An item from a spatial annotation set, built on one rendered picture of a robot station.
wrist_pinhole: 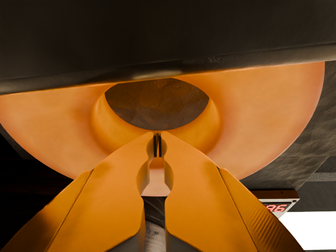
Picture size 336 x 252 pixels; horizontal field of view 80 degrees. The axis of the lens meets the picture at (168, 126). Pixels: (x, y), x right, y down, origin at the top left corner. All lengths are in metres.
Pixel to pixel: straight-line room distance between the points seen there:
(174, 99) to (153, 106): 0.02
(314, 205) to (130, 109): 9.02
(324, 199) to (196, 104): 9.33
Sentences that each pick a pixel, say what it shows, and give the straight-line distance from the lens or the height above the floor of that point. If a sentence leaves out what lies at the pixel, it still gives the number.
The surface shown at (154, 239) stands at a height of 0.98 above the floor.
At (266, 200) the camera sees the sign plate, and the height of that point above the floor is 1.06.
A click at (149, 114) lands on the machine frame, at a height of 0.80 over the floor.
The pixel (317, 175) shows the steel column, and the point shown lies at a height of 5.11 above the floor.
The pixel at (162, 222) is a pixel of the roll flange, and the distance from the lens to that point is 0.34.
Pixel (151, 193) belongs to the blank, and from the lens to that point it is 0.16.
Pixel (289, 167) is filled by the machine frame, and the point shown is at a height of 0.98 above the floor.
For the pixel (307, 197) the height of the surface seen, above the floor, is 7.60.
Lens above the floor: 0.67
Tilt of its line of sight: 45 degrees up
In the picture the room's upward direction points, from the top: 180 degrees counter-clockwise
